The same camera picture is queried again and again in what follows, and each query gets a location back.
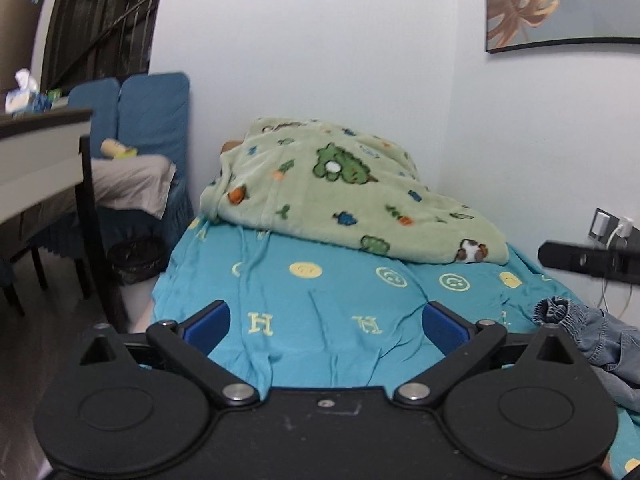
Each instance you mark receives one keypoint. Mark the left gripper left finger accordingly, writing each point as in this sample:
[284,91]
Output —
[185,348]

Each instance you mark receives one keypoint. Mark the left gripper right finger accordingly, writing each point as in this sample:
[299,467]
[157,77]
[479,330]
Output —
[467,349]

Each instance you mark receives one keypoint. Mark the blue denim jeans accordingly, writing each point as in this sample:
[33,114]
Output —
[609,345]

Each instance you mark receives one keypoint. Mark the white charger plug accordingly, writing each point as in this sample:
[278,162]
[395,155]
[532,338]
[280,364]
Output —
[600,224]

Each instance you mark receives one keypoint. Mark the black waste bin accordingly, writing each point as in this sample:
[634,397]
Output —
[139,259]

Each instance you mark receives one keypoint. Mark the teal patterned bed sheet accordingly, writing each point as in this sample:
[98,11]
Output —
[312,315]

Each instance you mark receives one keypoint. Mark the grey cloth on chair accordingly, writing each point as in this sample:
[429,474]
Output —
[134,183]

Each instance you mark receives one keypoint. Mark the green dinosaur fleece blanket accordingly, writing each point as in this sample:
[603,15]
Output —
[327,183]

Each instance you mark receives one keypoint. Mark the small plush toy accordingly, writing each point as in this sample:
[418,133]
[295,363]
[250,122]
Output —
[113,149]

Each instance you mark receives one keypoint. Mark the blue upholstered chair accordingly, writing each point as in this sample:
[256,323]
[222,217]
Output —
[151,113]

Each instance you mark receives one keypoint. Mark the tissue pack on desk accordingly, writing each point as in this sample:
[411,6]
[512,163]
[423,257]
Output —
[27,98]

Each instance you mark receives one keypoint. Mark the dark window with bars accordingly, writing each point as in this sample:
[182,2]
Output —
[94,39]

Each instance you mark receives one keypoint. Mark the wall power socket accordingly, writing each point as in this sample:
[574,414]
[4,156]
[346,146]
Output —
[609,231]

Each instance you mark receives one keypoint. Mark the white desk with black frame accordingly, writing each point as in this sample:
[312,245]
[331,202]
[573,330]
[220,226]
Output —
[42,155]

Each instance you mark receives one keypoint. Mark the leaf wall painting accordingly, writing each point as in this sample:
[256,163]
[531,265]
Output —
[521,24]

